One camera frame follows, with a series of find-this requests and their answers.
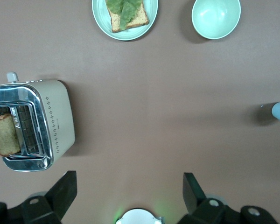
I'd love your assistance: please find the pale green plate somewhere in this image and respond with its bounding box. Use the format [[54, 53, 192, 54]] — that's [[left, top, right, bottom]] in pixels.
[[91, 0, 159, 42]]

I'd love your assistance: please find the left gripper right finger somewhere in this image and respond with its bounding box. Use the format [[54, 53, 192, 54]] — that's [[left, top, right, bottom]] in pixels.
[[177, 172, 231, 224]]

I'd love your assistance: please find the pale green bowl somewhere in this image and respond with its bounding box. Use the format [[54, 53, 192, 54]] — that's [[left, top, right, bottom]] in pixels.
[[191, 0, 242, 40]]

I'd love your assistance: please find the brown bread slice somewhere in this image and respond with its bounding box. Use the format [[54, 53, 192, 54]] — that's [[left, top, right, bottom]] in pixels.
[[0, 113, 21, 157]]

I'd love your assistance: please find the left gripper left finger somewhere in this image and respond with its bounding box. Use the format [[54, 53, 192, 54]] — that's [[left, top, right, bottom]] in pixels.
[[22, 170, 77, 224]]

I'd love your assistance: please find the toast slice under lettuce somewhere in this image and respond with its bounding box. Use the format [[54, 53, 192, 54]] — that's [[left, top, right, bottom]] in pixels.
[[105, 0, 150, 33]]

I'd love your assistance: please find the green lettuce leaf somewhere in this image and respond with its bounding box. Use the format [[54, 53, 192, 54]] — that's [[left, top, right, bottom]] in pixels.
[[106, 0, 143, 31]]

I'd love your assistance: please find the beige and chrome toaster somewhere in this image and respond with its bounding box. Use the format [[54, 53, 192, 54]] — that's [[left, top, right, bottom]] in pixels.
[[0, 72, 76, 173]]

